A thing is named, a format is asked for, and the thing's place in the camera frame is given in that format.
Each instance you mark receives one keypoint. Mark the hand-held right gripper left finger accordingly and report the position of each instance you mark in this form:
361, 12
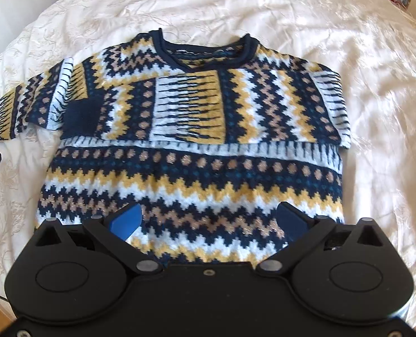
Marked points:
128, 222

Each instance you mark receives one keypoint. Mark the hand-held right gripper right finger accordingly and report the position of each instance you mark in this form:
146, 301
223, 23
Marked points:
289, 219

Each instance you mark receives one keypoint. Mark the patterned knit sweater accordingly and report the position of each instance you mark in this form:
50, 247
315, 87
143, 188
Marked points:
194, 147

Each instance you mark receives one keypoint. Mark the cream embroidered bedspread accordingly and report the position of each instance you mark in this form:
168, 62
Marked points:
369, 77

